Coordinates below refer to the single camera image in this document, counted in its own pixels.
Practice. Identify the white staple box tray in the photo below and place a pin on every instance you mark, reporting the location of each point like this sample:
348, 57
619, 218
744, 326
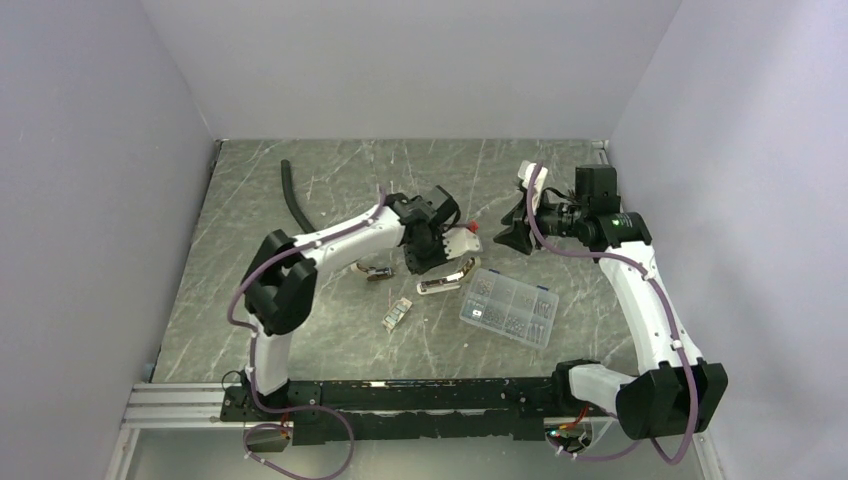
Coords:
396, 314

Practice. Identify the clear plastic screw organizer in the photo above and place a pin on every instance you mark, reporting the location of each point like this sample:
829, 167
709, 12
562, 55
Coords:
511, 308

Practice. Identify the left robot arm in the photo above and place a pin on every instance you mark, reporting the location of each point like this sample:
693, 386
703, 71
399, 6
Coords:
279, 286

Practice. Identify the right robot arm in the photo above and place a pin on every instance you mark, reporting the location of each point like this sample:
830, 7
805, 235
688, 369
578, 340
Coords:
676, 390

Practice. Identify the brown stapler base part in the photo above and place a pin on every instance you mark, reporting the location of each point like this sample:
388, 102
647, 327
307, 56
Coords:
374, 273

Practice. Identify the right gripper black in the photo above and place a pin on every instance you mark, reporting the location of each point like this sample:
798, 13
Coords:
517, 236

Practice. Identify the aluminium frame rail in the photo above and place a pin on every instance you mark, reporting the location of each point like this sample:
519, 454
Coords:
627, 258
173, 405

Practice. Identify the aluminium frame rail right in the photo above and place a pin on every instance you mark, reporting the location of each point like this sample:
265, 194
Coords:
627, 258

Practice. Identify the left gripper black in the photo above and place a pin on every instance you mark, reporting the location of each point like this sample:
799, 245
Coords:
417, 266

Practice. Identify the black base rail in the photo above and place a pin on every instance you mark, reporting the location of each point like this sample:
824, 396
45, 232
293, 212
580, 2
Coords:
318, 412

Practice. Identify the aluminium frame rail front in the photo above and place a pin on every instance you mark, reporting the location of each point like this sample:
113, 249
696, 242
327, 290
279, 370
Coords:
173, 405

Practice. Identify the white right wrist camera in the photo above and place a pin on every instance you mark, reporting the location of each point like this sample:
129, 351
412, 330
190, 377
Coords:
532, 177

